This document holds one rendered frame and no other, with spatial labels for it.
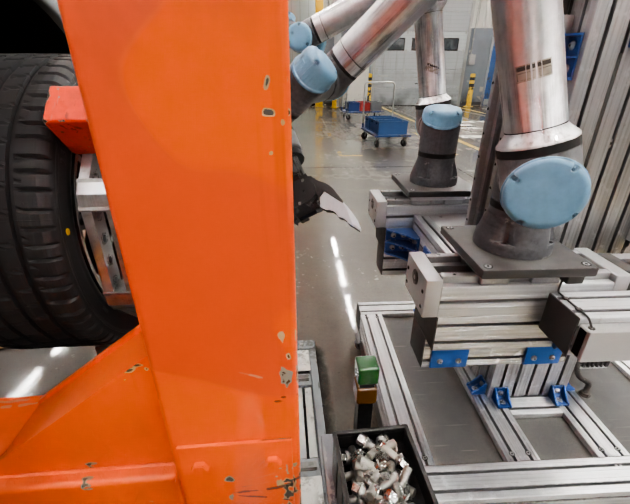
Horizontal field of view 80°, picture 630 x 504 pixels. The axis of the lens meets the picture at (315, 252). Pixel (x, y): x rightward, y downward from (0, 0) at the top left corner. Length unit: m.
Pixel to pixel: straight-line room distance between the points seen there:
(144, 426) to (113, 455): 0.07
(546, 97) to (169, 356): 0.59
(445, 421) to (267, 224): 1.03
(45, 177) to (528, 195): 0.75
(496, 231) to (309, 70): 0.47
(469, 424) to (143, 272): 1.09
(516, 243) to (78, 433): 0.77
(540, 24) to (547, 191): 0.22
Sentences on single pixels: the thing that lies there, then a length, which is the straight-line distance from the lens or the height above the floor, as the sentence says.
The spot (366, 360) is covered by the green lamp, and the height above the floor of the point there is 0.66.
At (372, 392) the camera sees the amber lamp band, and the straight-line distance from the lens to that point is 0.76.
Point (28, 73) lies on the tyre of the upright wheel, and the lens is 0.88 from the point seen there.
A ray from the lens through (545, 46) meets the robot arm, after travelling 0.65.
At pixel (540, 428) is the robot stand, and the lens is 1.37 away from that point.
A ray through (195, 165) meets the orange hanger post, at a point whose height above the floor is 1.08.
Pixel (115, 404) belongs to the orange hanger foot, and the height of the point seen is 0.79.
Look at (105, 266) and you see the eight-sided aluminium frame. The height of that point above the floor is 0.82.
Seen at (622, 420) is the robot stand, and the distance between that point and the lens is 1.53.
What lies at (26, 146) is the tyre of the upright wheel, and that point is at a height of 1.04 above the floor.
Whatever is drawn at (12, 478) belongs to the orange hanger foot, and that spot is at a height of 0.68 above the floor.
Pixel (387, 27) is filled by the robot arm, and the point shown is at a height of 1.22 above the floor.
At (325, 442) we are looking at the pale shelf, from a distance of 0.88.
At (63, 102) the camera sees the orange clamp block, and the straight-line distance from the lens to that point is 0.74.
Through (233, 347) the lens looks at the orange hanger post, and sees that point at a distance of 0.42.
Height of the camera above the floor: 1.15
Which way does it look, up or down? 26 degrees down
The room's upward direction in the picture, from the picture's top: straight up
